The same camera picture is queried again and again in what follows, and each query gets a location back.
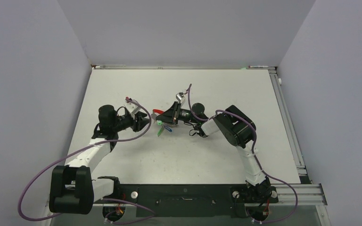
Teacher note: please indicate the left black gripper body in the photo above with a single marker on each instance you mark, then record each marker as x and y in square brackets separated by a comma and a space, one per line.
[124, 122]

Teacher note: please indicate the aluminium back rail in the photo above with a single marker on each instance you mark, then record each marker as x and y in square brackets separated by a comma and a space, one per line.
[216, 67]

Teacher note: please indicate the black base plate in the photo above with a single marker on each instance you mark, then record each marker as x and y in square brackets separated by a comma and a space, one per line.
[234, 210]

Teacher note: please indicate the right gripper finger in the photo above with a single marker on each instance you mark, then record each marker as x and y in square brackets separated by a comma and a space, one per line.
[169, 113]
[165, 120]

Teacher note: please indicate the green key tag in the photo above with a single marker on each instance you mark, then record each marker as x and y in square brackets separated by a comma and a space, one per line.
[162, 127]

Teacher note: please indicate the red-handled metal key holder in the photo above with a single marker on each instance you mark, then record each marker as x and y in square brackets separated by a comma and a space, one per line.
[156, 112]

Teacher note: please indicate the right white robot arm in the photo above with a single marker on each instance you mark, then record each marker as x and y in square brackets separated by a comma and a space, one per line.
[235, 126]

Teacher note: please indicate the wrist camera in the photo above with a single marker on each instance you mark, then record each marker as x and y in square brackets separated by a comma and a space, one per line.
[130, 106]
[180, 97]

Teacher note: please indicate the aluminium front rail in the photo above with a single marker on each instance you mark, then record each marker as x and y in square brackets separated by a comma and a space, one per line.
[213, 194]

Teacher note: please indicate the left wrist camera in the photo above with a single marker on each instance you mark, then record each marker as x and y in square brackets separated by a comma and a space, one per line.
[130, 106]

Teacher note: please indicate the aluminium right rail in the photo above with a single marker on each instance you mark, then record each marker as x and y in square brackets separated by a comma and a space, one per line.
[288, 124]

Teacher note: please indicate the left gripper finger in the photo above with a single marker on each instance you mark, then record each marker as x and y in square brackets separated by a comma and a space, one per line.
[141, 116]
[141, 123]

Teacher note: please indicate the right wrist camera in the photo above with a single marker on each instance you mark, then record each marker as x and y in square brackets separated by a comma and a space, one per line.
[180, 97]

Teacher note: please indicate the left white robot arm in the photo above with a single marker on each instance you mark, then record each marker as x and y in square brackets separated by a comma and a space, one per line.
[72, 189]

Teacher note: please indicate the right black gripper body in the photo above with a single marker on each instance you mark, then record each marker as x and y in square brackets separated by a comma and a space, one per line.
[182, 114]

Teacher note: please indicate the aluminium rail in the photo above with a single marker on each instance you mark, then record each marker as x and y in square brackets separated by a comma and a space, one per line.
[288, 124]
[213, 194]
[216, 67]

